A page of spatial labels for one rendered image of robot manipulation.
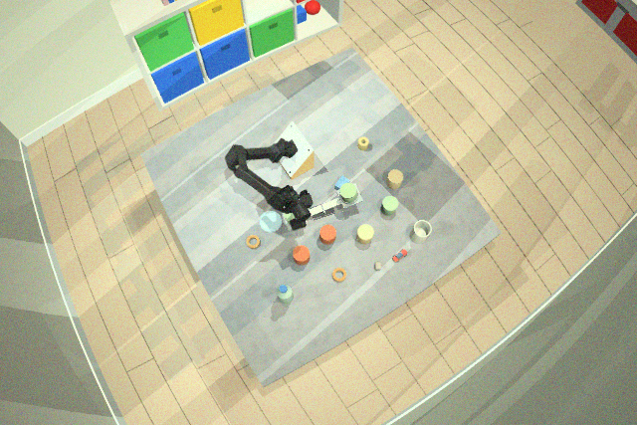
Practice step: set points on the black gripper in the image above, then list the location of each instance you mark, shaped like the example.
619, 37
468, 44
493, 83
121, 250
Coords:
295, 224

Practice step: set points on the light blue block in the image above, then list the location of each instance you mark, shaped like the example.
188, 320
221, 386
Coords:
340, 182

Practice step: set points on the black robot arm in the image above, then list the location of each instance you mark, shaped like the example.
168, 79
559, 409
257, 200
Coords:
276, 197

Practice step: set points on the red toy car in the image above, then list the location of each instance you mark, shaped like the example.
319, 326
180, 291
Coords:
400, 255

